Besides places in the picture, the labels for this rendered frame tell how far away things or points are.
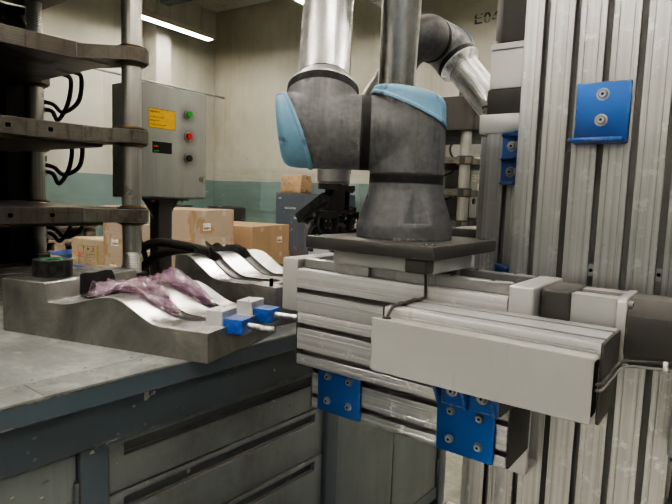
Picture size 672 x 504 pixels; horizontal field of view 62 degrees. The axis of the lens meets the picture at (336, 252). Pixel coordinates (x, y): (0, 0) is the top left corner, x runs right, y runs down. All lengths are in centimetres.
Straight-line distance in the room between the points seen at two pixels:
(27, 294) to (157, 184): 92
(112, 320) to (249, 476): 47
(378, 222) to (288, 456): 75
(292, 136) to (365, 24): 821
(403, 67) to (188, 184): 123
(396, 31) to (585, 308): 63
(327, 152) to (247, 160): 923
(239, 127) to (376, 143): 944
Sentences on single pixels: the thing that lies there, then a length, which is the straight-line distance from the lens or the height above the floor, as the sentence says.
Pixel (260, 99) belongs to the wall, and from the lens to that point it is 1000.
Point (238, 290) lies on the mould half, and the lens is 135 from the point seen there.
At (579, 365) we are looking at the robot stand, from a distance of 62.
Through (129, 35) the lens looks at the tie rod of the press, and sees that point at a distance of 195.
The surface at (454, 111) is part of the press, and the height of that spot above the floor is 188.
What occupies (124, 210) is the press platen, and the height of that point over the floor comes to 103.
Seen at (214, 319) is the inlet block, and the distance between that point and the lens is 106.
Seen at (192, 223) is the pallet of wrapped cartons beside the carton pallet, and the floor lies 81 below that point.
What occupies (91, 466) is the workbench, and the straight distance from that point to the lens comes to 107.
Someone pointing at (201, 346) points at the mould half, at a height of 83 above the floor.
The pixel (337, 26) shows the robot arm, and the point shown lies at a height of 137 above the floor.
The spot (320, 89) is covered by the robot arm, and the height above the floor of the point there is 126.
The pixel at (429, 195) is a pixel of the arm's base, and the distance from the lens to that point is 84.
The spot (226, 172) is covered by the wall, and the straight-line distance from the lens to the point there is 1041.
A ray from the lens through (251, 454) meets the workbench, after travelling 132.
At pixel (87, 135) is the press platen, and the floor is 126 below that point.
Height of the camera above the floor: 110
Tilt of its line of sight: 6 degrees down
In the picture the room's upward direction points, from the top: 2 degrees clockwise
